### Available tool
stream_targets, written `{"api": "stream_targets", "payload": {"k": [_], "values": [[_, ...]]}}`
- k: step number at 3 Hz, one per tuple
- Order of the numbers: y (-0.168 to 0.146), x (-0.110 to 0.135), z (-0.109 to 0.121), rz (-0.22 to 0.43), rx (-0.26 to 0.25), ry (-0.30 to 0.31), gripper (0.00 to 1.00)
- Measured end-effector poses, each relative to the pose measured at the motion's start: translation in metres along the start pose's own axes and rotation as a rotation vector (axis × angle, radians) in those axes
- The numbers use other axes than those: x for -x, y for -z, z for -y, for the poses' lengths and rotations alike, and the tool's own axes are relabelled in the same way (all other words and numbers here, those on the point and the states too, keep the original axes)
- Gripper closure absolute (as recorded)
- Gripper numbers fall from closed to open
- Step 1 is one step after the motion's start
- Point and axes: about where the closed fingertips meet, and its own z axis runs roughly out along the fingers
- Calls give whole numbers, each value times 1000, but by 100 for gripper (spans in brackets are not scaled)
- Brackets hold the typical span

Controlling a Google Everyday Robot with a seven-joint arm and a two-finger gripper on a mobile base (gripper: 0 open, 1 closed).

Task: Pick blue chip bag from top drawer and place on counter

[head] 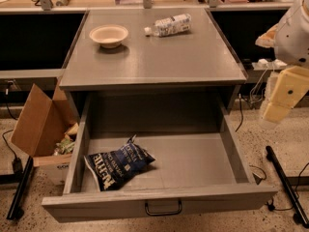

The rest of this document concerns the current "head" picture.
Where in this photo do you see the white power strip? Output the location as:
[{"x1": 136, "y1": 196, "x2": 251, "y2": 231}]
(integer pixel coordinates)
[{"x1": 257, "y1": 59, "x2": 287, "y2": 68}]

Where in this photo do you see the clear plastic water bottle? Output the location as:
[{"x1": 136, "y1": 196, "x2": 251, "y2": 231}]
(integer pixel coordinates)
[{"x1": 144, "y1": 14, "x2": 191, "y2": 37}]

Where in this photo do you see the black left floor rail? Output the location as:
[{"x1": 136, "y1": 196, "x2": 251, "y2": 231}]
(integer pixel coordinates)
[{"x1": 7, "y1": 157, "x2": 33, "y2": 220}]

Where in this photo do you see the grey open drawer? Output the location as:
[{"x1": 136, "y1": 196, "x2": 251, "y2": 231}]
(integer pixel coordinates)
[{"x1": 42, "y1": 92, "x2": 277, "y2": 222}]

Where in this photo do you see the beige paper bowl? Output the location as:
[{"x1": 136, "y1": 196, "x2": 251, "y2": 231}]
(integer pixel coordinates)
[{"x1": 89, "y1": 24, "x2": 128, "y2": 48}]

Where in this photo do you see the blue Kettle chip bag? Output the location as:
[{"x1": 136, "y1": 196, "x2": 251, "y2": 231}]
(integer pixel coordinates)
[{"x1": 84, "y1": 136, "x2": 155, "y2": 191}]

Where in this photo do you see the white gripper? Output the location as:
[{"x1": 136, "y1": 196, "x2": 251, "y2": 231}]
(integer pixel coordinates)
[{"x1": 255, "y1": 0, "x2": 309, "y2": 124}]

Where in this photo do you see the black floor rail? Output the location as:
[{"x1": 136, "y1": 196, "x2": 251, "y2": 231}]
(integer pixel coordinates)
[
  {"x1": 266, "y1": 146, "x2": 309, "y2": 229},
  {"x1": 7, "y1": 157, "x2": 33, "y2": 220}
]

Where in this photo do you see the grey cabinet counter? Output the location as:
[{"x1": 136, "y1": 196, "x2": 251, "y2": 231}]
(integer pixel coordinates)
[{"x1": 59, "y1": 8, "x2": 248, "y2": 115}]

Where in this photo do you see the brown cardboard box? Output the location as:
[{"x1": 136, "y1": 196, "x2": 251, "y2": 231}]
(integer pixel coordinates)
[{"x1": 11, "y1": 84, "x2": 79, "y2": 186}]

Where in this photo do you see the green snack packet in box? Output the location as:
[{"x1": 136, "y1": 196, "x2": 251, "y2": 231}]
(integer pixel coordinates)
[{"x1": 54, "y1": 136, "x2": 74, "y2": 156}]

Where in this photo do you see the black power adapter with cable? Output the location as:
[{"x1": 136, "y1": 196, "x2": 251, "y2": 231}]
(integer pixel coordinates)
[{"x1": 2, "y1": 130, "x2": 23, "y2": 174}]

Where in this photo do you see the black right floor rail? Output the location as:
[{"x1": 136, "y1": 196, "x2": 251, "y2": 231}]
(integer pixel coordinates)
[{"x1": 266, "y1": 146, "x2": 309, "y2": 229}]

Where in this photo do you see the black drawer handle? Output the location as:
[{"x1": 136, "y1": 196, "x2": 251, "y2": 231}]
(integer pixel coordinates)
[{"x1": 145, "y1": 200, "x2": 183, "y2": 217}]

